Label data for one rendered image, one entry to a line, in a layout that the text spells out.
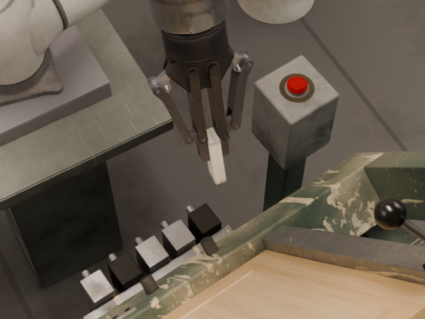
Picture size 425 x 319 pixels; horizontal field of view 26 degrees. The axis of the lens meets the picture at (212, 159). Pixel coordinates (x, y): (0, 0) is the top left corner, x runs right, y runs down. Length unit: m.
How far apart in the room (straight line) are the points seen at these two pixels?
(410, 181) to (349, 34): 1.51
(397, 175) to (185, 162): 1.23
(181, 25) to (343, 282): 0.49
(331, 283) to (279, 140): 0.54
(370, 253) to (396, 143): 1.55
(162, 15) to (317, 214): 0.76
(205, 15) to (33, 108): 0.97
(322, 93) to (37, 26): 0.56
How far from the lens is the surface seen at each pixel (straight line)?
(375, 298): 1.23
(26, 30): 1.80
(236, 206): 2.69
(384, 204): 1.08
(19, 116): 1.94
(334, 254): 1.39
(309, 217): 1.68
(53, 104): 1.94
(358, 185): 1.72
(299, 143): 1.83
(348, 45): 3.04
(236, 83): 1.11
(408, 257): 1.24
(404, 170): 1.61
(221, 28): 1.05
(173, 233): 1.80
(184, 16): 1.01
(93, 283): 1.77
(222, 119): 1.13
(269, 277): 1.51
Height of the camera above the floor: 2.39
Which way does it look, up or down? 60 degrees down
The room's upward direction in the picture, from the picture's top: straight up
